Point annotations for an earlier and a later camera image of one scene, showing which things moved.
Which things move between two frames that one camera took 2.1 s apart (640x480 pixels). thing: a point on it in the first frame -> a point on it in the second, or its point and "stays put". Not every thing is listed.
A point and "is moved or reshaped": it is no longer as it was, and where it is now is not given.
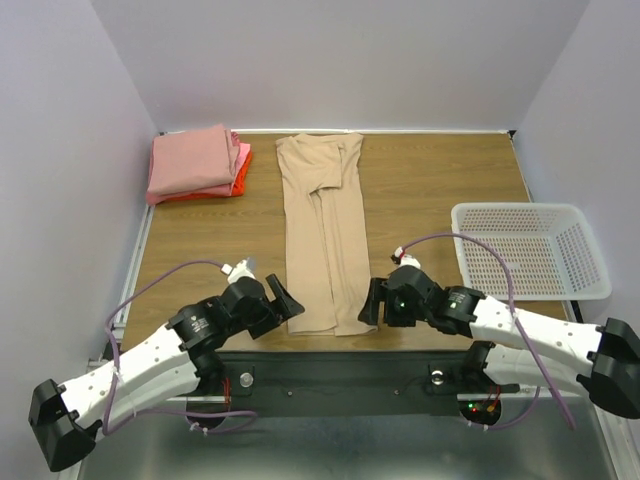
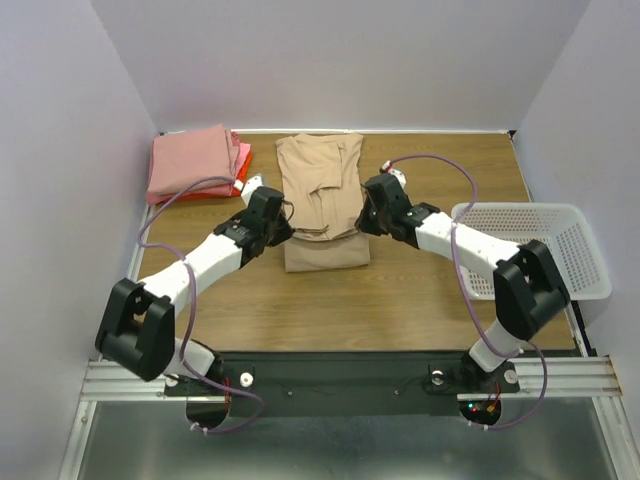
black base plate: [345, 384] stays put
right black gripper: [380, 304] -> [367, 220]
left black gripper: [283, 308] -> [285, 233]
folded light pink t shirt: [242, 154] stays put
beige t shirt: [326, 231] is moved or reshaped
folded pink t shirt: [198, 162] stays put
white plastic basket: [551, 251] stays put
